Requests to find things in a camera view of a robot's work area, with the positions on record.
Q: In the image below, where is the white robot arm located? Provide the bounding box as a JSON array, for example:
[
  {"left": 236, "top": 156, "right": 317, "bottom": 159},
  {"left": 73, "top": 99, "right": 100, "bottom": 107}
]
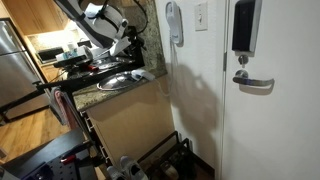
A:
[{"left": 54, "top": 0, "right": 144, "bottom": 55}]

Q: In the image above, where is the wooden upper cabinet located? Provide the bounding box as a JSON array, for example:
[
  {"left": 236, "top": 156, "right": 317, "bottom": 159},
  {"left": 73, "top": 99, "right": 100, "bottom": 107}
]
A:
[{"left": 1, "top": 0, "right": 69, "bottom": 35}]

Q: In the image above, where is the black electronic door lock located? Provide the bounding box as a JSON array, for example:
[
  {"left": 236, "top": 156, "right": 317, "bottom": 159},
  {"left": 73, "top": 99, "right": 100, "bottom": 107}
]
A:
[{"left": 232, "top": 0, "right": 262, "bottom": 52}]

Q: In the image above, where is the white light switch plate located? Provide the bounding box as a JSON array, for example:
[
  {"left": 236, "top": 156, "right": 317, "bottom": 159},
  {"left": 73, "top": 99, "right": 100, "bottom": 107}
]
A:
[{"left": 195, "top": 2, "right": 208, "bottom": 31}]

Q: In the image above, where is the stainless steel refrigerator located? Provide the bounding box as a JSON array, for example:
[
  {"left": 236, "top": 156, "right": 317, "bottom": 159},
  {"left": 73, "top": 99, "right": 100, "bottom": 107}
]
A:
[{"left": 0, "top": 18, "right": 49, "bottom": 121}]

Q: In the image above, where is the granite counter top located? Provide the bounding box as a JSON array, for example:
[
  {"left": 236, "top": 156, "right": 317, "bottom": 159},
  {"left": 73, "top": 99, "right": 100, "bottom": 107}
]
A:
[{"left": 73, "top": 0, "right": 167, "bottom": 112}]

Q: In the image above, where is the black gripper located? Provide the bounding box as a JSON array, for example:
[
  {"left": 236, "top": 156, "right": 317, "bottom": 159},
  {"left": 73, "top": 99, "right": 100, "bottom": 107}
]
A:
[{"left": 125, "top": 26, "right": 146, "bottom": 50}]

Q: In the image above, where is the black metal shoe rack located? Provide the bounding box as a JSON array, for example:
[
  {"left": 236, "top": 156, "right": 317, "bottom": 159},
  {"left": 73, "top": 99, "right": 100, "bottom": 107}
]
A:
[{"left": 137, "top": 130, "right": 198, "bottom": 180}]

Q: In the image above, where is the round silver pan lid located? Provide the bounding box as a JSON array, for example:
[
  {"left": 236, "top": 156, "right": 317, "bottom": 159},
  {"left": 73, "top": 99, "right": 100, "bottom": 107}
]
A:
[{"left": 97, "top": 71, "right": 141, "bottom": 91}]

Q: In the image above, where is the white entry door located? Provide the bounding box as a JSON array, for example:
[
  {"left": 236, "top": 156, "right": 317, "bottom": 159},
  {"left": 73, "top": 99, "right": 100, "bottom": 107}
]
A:
[{"left": 221, "top": 0, "right": 320, "bottom": 180}]

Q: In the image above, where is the grey sneaker upper right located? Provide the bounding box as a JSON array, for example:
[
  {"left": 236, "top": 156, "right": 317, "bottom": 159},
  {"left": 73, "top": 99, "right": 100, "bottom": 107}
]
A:
[{"left": 120, "top": 156, "right": 149, "bottom": 180}]

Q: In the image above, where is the white wall telephone handset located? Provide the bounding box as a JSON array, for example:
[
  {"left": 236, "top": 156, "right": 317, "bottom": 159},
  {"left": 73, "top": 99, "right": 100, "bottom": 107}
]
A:
[{"left": 165, "top": 1, "right": 183, "bottom": 44}]

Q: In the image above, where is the white telephone cable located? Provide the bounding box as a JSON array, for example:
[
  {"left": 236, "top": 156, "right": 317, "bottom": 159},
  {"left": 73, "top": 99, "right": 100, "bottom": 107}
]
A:
[{"left": 151, "top": 39, "right": 178, "bottom": 98}]

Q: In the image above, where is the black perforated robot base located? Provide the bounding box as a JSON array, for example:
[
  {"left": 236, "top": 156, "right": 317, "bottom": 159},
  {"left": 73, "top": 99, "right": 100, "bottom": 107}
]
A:
[{"left": 0, "top": 128, "right": 97, "bottom": 180}]

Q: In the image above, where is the black coffee machine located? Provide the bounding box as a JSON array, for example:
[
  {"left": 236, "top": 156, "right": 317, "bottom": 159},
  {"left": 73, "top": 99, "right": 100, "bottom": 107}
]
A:
[{"left": 98, "top": 46, "right": 145, "bottom": 68}]

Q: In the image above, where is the orange black clamp left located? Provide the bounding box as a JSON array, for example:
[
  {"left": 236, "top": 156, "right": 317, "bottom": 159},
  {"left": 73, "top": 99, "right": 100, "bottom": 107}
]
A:
[{"left": 60, "top": 140, "right": 94, "bottom": 165}]

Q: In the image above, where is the grey sneaker lower right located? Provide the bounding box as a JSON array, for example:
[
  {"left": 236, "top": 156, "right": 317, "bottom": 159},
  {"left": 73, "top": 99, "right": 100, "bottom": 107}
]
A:
[{"left": 107, "top": 166, "right": 126, "bottom": 180}]

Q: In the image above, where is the silver door lever handle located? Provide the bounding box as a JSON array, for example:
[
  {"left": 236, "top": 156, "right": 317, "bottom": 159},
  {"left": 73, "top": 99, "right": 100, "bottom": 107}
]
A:
[{"left": 232, "top": 70, "right": 274, "bottom": 87}]

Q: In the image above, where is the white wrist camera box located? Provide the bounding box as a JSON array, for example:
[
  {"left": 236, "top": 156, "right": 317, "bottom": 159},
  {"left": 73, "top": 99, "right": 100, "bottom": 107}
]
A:
[{"left": 109, "top": 36, "right": 131, "bottom": 56}]

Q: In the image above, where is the black microwave oven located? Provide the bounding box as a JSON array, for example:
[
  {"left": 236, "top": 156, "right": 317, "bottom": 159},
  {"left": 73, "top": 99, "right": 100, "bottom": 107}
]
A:
[{"left": 37, "top": 47, "right": 64, "bottom": 63}]

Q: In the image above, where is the grey sneaker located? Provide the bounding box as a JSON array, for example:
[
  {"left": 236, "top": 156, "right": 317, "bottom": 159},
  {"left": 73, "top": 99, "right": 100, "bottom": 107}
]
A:
[
  {"left": 120, "top": 156, "right": 149, "bottom": 180},
  {"left": 107, "top": 166, "right": 126, "bottom": 180}
]

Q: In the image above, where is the pink hanging towel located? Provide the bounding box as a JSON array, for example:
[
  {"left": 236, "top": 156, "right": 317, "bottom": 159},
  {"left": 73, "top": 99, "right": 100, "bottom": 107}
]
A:
[{"left": 50, "top": 87, "right": 78, "bottom": 129}]

